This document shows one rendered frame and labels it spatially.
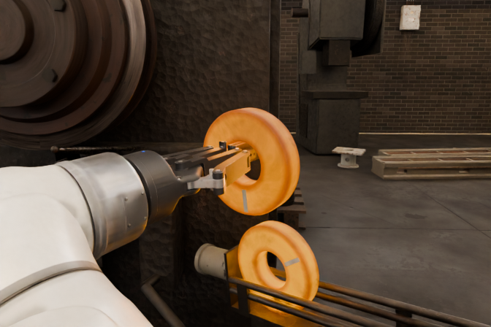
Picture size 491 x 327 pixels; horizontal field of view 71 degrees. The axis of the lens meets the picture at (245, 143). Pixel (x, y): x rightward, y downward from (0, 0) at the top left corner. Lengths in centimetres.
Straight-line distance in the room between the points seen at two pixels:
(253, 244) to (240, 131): 23
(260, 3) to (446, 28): 692
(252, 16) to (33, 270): 72
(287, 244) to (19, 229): 41
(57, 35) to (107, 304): 54
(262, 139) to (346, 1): 457
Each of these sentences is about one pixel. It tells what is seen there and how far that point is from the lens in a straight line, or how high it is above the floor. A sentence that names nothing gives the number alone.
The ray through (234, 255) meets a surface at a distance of 66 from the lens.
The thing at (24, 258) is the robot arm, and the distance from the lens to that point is 25.
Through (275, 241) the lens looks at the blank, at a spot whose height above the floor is 76.
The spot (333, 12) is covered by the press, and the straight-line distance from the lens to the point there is 489.
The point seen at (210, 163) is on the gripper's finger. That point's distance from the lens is 41.
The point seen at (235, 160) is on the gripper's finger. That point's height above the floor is 93.
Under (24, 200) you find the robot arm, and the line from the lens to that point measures 27.
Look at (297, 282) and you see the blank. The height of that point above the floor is 71.
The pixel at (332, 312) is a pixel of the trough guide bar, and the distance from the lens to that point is 57.
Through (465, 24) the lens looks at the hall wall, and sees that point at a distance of 784.
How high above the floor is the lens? 102
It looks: 10 degrees down
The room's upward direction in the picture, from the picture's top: straight up
